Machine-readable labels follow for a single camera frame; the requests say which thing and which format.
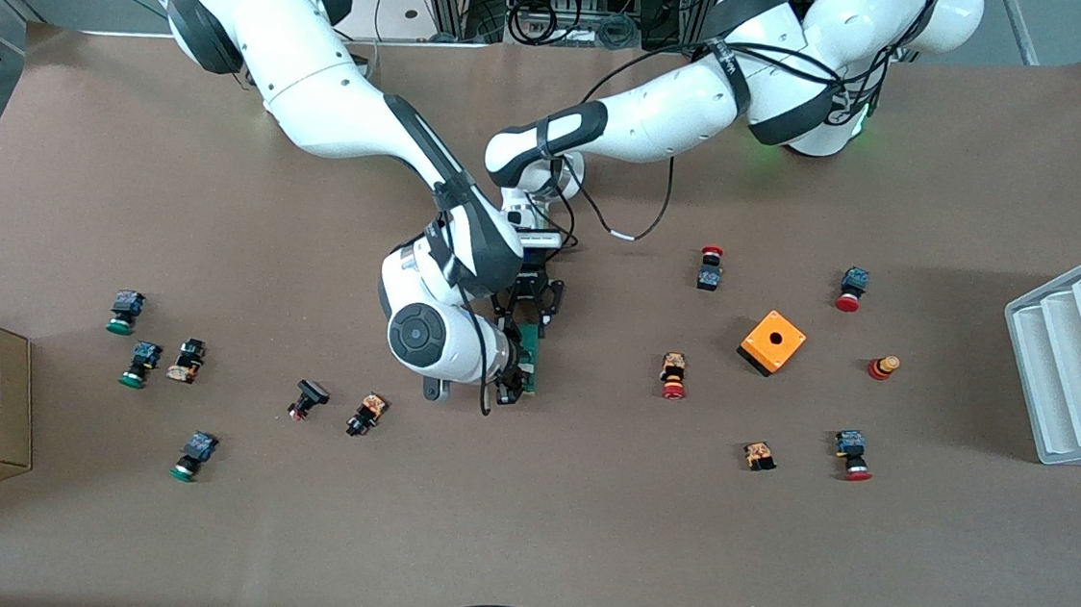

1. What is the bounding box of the green load switch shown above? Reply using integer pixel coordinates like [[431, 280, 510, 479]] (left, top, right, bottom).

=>
[[506, 316, 547, 397]]

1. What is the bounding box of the red push button orange block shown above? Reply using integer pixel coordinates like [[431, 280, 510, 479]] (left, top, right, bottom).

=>
[[658, 351, 691, 402]]

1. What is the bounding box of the black push button orange block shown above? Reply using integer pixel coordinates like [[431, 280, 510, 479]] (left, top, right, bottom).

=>
[[164, 336, 209, 386], [345, 390, 390, 441]]

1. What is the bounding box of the red push button black block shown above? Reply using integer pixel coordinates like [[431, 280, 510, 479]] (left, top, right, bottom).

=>
[[696, 244, 727, 293]]

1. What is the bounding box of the black square push button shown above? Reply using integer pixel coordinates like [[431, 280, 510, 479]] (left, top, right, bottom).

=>
[[287, 377, 333, 425]]

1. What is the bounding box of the red push button blue block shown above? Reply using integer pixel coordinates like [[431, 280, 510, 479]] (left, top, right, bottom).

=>
[[832, 428, 877, 484], [834, 266, 871, 315]]

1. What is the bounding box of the green push button blue block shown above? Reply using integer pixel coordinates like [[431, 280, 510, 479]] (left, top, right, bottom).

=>
[[117, 339, 165, 392], [167, 428, 220, 486], [105, 288, 148, 338]]

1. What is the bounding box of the white ribbed plastic tray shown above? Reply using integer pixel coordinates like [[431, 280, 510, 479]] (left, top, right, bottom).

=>
[[993, 222, 1081, 468]]

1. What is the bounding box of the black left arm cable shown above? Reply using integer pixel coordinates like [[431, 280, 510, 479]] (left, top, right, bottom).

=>
[[545, 39, 716, 259]]

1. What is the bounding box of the orange button enclosure box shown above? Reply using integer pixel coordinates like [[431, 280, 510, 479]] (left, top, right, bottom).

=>
[[735, 307, 810, 381]]

